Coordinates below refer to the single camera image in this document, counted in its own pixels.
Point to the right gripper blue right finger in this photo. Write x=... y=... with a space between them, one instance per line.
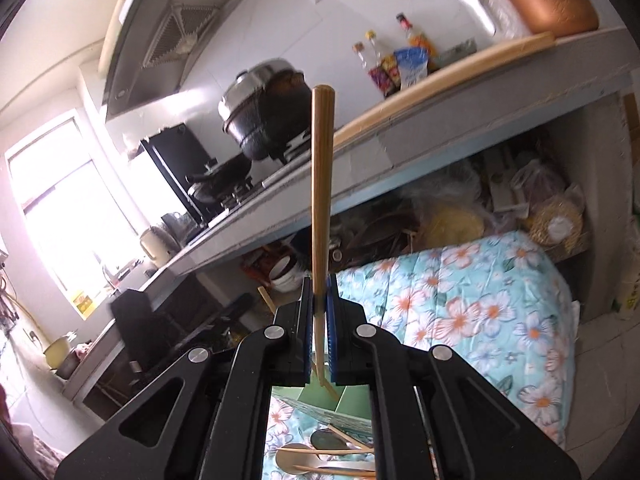
x=331 y=327

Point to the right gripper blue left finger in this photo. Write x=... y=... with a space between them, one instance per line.
x=306 y=313

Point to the wooden chopstick two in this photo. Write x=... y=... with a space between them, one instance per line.
x=349 y=439

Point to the wooden chopstick three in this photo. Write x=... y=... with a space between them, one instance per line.
x=319 y=451

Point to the beige soup spoon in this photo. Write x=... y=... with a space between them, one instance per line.
x=285 y=461

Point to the wooden chopstick four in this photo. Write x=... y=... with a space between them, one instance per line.
x=354 y=473

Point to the wooden chopstick one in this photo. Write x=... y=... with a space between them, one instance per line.
x=322 y=136

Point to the stacked white bowls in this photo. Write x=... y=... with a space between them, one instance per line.
x=287 y=275

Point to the green plastic utensil holder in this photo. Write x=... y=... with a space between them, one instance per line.
x=349 y=409

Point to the black wok pan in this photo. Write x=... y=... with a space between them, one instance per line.
x=219 y=181

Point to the cream mug on counter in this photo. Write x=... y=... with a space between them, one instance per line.
x=156 y=247

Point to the floral blue quilt cloth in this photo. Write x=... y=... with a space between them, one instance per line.
x=499 y=302

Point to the wooden cutting board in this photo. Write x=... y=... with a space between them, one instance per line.
x=475 y=65

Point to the black stock pot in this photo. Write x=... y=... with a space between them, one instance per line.
x=265 y=108

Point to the bag of beans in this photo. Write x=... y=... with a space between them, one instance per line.
x=558 y=222

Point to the sauce bottle red cap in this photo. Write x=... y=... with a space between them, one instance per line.
x=417 y=38

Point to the range hood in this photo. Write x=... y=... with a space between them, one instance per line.
x=157 y=47

